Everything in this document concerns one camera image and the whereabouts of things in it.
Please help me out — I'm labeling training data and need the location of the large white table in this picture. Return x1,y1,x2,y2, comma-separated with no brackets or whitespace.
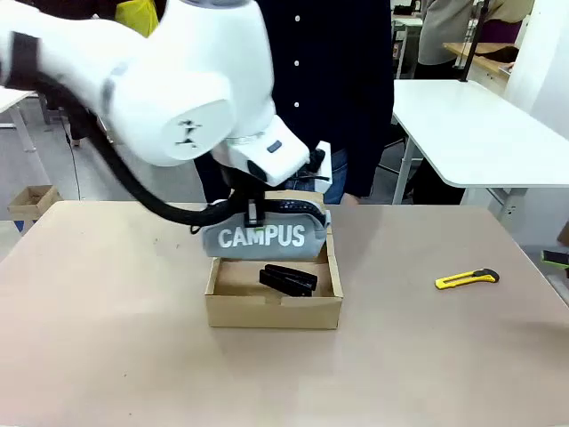
392,78,569,210

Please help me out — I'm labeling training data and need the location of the white table with grey legs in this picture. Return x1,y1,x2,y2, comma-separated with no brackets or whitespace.
0,86,41,155

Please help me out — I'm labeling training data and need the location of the person in navy shirt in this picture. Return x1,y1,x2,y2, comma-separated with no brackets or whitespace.
193,0,397,205

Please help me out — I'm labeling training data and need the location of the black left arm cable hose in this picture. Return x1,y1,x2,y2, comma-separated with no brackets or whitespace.
8,33,250,228

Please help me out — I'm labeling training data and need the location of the white partition panel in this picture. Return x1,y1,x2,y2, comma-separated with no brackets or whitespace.
504,0,569,130

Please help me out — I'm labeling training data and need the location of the person's left forearm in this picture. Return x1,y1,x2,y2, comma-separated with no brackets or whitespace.
350,101,397,199

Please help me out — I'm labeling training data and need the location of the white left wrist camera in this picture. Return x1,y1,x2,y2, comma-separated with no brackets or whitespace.
305,140,333,195

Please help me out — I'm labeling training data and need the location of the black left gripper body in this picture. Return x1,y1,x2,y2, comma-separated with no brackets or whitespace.
218,162,268,201

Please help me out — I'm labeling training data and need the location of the person in beige coat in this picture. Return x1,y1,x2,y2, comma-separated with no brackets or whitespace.
420,0,534,68

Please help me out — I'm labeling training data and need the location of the small cardboard floor box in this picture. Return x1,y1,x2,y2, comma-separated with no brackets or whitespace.
6,184,63,219

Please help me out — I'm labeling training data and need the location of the gray Campus pencil case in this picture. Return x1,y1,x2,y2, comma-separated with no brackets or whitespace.
189,199,333,262

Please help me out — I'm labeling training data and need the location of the person in yellow apron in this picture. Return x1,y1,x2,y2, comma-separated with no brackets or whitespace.
114,0,161,39

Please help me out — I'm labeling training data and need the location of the wooden workbench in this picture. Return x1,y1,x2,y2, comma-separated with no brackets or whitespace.
443,42,521,85

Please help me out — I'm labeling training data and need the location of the yellow utility knife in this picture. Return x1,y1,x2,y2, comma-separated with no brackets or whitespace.
434,268,501,291

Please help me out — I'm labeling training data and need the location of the black pole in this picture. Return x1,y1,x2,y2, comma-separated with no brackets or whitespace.
457,0,490,84

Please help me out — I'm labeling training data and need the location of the brown cardboard box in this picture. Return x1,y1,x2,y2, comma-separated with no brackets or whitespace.
204,189,346,330

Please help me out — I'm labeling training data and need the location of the black stapler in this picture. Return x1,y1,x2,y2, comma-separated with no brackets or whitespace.
259,263,319,298

